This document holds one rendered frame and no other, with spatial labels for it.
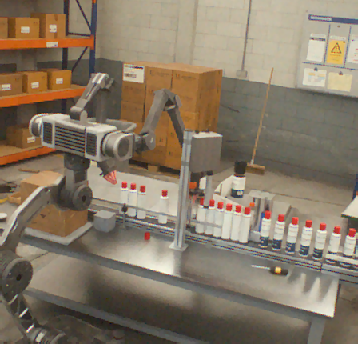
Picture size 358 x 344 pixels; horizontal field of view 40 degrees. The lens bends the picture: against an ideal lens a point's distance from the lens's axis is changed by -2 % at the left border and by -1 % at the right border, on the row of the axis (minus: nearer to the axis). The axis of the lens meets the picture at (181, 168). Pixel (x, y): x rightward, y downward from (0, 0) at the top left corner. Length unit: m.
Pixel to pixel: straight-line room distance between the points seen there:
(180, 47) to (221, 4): 0.92
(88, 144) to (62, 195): 0.34
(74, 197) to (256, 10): 5.35
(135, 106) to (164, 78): 0.57
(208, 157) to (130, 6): 6.11
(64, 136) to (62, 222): 0.52
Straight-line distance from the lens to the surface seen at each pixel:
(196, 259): 2.74
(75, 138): 2.49
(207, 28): 7.79
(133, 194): 3.01
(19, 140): 6.97
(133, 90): 6.65
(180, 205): 2.75
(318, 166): 7.31
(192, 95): 6.26
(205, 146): 2.64
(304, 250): 2.81
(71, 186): 2.59
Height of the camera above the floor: 2.09
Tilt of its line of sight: 17 degrees down
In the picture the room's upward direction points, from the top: 5 degrees clockwise
